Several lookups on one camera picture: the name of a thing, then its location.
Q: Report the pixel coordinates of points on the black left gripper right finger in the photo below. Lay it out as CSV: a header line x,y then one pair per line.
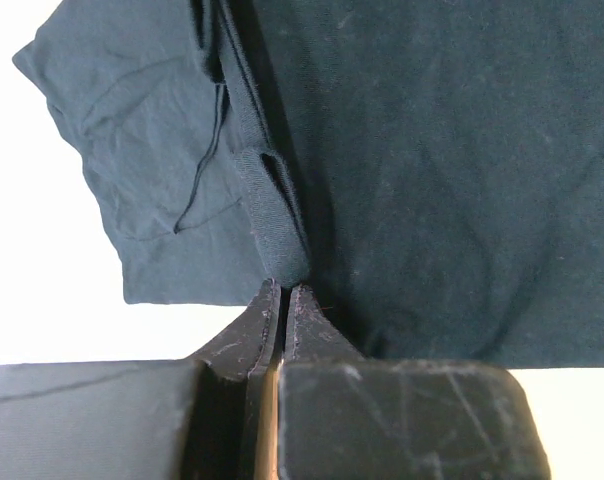
x,y
343,416

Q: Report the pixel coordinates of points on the black t shirt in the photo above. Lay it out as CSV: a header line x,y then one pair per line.
x,y
433,170

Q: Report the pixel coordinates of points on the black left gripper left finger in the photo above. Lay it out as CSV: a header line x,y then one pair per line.
x,y
210,415

